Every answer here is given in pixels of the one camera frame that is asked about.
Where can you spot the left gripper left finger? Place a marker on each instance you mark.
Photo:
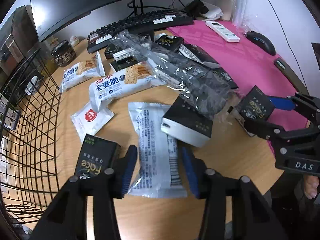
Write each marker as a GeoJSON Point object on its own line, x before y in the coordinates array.
{"type": "Point", "coordinates": [123, 172]}

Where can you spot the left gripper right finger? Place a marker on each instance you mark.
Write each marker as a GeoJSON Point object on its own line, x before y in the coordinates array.
{"type": "Point", "coordinates": [199, 181]}

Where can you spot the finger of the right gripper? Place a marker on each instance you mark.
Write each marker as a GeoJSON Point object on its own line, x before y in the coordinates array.
{"type": "Point", "coordinates": [264, 130]}
{"type": "Point", "coordinates": [285, 104]}

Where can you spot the black Face tissue pack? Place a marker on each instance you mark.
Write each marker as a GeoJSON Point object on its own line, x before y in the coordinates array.
{"type": "Point", "coordinates": [96, 155]}
{"type": "Point", "coordinates": [255, 105]}
{"type": "Point", "coordinates": [171, 43]}

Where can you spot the white cracker snack packet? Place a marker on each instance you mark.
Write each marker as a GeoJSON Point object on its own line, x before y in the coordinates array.
{"type": "Point", "coordinates": [81, 72]}
{"type": "Point", "coordinates": [158, 154]}
{"type": "Point", "coordinates": [125, 82]}

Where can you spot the black white tissue pack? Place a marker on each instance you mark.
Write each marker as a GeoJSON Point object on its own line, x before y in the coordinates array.
{"type": "Point", "coordinates": [183, 122]}

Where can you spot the small white red-logo sachet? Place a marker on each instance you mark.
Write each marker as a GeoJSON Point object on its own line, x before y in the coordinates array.
{"type": "Point", "coordinates": [88, 121]}

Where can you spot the clear plastic wrapper bag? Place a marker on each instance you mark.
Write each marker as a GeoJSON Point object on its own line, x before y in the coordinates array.
{"type": "Point", "coordinates": [197, 85]}

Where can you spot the person's right hand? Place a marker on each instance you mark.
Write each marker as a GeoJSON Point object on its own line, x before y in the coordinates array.
{"type": "Point", "coordinates": [310, 186]}

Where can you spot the pink desk mat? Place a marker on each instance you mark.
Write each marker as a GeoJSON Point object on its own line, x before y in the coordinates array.
{"type": "Point", "coordinates": [248, 65]}

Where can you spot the black computer mouse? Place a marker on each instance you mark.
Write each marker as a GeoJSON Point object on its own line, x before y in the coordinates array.
{"type": "Point", "coordinates": [262, 41]}

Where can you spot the white remote control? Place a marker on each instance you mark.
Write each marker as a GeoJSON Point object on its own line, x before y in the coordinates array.
{"type": "Point", "coordinates": [223, 32]}

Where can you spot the dark glass jar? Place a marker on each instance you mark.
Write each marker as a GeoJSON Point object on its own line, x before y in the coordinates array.
{"type": "Point", "coordinates": [63, 53]}

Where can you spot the black power adapter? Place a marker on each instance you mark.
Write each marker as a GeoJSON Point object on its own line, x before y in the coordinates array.
{"type": "Point", "coordinates": [196, 8]}

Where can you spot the black mechanical keyboard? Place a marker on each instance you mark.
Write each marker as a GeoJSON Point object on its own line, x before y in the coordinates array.
{"type": "Point", "coordinates": [146, 22]}

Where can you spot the black monitor stand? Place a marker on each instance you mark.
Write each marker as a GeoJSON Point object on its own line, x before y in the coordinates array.
{"type": "Point", "coordinates": [137, 7]}

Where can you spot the black storage shelf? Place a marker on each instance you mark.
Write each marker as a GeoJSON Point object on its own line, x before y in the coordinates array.
{"type": "Point", "coordinates": [18, 38]}

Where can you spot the black wire basket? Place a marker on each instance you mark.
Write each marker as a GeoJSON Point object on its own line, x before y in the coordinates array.
{"type": "Point", "coordinates": [30, 101]}

